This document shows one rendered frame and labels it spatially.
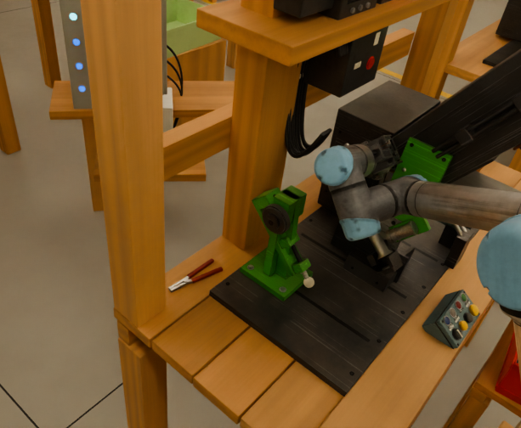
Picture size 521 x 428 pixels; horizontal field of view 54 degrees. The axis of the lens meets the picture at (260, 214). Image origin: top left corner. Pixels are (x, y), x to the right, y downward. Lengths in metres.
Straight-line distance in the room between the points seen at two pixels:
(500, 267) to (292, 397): 0.60
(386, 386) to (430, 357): 0.15
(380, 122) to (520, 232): 0.78
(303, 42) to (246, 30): 0.12
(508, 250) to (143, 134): 0.62
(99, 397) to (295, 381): 1.17
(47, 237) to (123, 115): 2.03
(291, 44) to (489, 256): 0.52
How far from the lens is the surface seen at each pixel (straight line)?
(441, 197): 1.02
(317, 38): 1.05
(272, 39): 1.01
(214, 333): 1.27
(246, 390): 1.19
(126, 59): 0.87
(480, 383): 1.48
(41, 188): 3.23
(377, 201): 1.05
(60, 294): 2.59
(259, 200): 1.25
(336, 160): 1.00
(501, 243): 0.75
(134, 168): 0.97
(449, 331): 1.35
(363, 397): 1.21
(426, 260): 1.57
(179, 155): 1.19
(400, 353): 1.31
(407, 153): 1.35
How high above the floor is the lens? 1.89
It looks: 39 degrees down
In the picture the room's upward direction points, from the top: 8 degrees clockwise
